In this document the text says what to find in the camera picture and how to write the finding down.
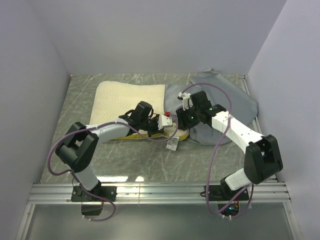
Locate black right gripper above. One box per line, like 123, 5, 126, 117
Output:
176, 103, 201, 131

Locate grey pillowcase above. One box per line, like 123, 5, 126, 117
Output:
163, 67, 259, 146

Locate cream quilted pillow yellow edge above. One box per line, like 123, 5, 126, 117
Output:
87, 81, 176, 144

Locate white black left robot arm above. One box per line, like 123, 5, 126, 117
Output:
54, 101, 163, 201

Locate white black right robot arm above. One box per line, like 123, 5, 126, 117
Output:
176, 91, 283, 200

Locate white pillow care label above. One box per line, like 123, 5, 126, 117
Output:
166, 136, 180, 151

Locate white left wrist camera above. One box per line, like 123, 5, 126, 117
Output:
157, 112, 174, 130

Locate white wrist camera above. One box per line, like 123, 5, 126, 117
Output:
157, 112, 174, 130
177, 92, 194, 111

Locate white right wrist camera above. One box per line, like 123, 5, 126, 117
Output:
177, 92, 194, 111

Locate aluminium right side rail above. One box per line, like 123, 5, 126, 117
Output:
238, 74, 277, 181

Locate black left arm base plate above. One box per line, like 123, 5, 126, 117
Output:
70, 185, 117, 202

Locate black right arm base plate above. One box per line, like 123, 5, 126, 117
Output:
200, 185, 249, 202

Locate aluminium front rail frame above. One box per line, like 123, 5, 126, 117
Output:
16, 181, 303, 240

